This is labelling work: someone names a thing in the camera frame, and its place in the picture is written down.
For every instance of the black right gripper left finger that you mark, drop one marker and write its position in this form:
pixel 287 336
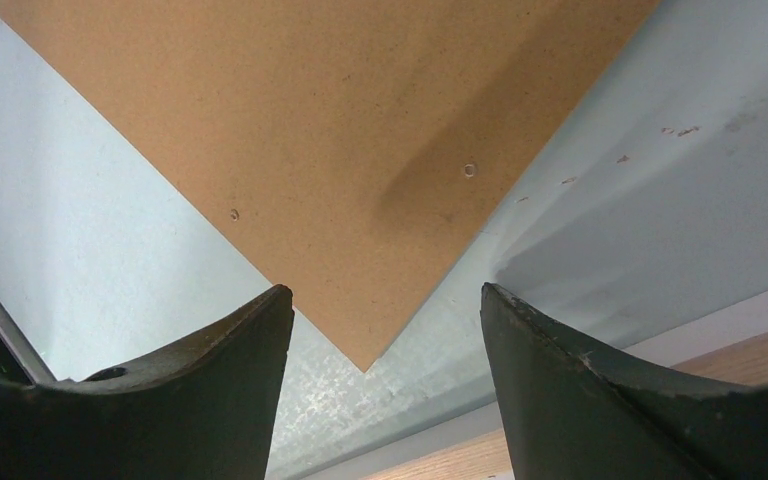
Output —
pixel 201 407

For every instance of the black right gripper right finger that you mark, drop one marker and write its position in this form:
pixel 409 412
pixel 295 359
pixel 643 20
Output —
pixel 574 407

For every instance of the printed photo with white border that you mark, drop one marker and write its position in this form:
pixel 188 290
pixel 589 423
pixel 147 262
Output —
pixel 722 327

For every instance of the light wooden picture frame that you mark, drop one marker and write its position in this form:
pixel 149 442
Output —
pixel 442 453

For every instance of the brown backing board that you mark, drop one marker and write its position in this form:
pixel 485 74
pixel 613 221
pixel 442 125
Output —
pixel 351 150

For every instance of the left aluminium corner rail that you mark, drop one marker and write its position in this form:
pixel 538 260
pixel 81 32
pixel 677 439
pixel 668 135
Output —
pixel 0 324

